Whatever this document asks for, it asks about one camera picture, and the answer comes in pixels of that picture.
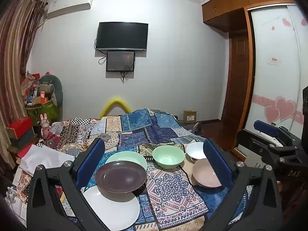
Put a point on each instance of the grey pillow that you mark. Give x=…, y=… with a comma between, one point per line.
x=56, y=86

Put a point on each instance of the striped brown curtain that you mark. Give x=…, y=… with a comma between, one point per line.
x=14, y=53

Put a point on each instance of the green bowl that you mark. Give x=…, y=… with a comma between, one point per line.
x=168, y=157

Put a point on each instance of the white plate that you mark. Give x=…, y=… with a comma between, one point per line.
x=113, y=209

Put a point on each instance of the patchwork blanket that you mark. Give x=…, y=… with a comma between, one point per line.
x=168, y=190

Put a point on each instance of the pile of colourful boxes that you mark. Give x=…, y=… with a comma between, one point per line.
x=33, y=89

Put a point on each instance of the pink bunny toy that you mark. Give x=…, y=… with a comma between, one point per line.
x=45, y=125

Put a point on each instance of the white bowl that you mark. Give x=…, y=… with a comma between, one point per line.
x=195, y=150

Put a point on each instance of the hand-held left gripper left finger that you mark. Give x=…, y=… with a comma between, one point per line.
x=91, y=160

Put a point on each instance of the pile of papers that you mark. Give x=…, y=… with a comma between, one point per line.
x=16, y=197

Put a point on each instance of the brown plate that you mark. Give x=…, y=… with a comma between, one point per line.
x=120, y=176

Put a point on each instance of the pink folder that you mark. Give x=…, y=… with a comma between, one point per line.
x=25, y=151

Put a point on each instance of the wooden overhead cabinet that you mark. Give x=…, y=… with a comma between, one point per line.
x=228, y=7

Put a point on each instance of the white wardrobe sliding door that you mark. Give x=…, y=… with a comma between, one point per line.
x=272, y=77

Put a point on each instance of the small black monitor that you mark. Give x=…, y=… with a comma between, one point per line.
x=120, y=61

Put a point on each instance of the cardboard box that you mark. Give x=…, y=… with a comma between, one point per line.
x=190, y=116

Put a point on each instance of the black wall television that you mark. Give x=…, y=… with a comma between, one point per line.
x=121, y=36

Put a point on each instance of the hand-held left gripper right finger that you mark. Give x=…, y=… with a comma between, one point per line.
x=216, y=163

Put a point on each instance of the red box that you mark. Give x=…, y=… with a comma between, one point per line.
x=24, y=140
x=19, y=126

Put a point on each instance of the white air conditioner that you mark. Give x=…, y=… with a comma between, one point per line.
x=72, y=3

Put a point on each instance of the green plate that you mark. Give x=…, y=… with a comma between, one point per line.
x=130, y=157

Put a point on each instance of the brown wooden door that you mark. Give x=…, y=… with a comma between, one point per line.
x=238, y=77

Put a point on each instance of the white folded cloth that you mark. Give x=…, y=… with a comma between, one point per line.
x=45, y=157

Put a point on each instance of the pink bowl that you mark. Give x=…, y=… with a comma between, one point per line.
x=204, y=173

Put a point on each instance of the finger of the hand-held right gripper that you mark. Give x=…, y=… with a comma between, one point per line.
x=259, y=146
x=267, y=127

